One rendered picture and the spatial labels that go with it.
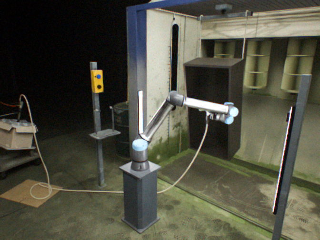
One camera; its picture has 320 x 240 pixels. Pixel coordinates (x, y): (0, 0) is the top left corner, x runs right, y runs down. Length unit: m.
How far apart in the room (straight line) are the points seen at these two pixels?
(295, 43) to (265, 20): 0.49
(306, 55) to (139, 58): 2.14
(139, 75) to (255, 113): 2.03
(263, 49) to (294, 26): 0.48
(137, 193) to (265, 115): 2.48
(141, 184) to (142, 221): 0.42
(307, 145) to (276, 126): 0.49
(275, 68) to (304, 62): 0.59
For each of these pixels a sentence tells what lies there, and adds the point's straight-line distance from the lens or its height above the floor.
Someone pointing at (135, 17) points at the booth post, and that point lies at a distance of 3.02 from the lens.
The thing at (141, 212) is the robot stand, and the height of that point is 0.24.
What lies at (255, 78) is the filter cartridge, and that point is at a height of 1.40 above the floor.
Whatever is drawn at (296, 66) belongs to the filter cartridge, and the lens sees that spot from 3.60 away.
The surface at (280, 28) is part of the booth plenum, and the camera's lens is 3.61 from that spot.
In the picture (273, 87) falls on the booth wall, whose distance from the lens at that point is 4.08.
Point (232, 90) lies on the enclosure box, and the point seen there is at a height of 1.37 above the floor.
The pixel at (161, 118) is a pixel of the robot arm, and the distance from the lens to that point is 2.33.
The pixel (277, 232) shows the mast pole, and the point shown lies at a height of 0.46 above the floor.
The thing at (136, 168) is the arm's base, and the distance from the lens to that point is 2.31.
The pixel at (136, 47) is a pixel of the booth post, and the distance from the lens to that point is 2.99.
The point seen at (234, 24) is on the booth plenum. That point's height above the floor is 2.17.
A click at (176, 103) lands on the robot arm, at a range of 2.17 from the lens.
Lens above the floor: 1.76
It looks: 16 degrees down
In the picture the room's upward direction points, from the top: 1 degrees clockwise
